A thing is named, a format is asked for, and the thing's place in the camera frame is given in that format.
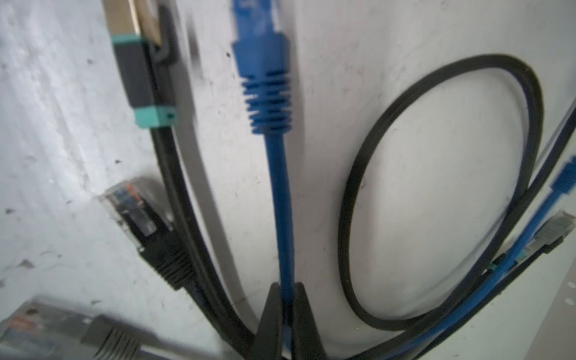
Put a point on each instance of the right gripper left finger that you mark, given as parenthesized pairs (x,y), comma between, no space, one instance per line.
(268,340)

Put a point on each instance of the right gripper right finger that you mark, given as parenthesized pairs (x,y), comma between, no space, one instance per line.
(306,341)

